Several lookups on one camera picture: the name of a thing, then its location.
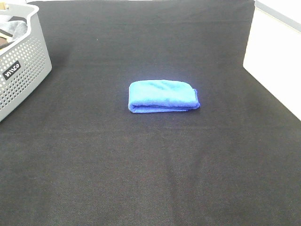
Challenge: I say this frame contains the blue microfiber towel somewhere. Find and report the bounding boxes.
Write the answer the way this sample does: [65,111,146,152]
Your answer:
[128,80,200,113]

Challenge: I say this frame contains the black tablecloth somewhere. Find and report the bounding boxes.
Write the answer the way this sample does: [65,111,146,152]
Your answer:
[0,0,301,226]

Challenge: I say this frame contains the white storage box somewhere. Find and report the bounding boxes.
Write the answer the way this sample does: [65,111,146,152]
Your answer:
[243,0,301,119]

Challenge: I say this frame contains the grey perforated laundry basket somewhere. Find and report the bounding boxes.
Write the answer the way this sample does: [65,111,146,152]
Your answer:
[0,2,52,120]

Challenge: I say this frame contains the grey towel in basket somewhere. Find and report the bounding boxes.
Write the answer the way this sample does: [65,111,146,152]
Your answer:
[0,20,27,42]

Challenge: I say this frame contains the yellow towel in basket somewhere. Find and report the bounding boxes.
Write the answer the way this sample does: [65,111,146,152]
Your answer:
[0,32,13,39]

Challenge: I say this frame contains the brown towel in basket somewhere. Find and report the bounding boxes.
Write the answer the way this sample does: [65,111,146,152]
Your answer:
[0,37,11,49]

